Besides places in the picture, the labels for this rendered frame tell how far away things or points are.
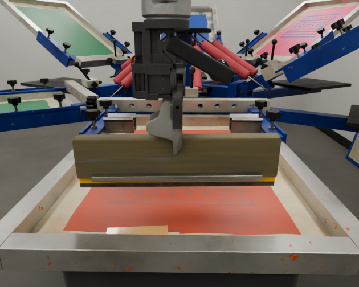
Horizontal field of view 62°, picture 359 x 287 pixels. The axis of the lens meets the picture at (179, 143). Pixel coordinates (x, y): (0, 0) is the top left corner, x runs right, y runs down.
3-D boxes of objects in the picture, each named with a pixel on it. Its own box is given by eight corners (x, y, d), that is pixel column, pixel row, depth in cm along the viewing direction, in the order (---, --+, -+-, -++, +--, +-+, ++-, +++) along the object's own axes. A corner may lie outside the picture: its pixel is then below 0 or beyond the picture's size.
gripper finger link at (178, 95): (171, 126, 50) (172, 73, 48) (182, 126, 50) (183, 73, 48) (170, 130, 46) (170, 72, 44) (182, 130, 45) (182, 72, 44)
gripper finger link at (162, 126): (147, 154, 51) (146, 99, 49) (182, 154, 51) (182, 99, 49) (145, 158, 48) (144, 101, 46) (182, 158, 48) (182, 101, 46)
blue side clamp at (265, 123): (284, 156, 88) (287, 133, 85) (267, 156, 88) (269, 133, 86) (260, 127, 116) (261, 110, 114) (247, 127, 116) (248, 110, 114)
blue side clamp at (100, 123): (97, 155, 89) (95, 132, 86) (81, 155, 89) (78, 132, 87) (118, 126, 117) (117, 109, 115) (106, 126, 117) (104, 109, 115)
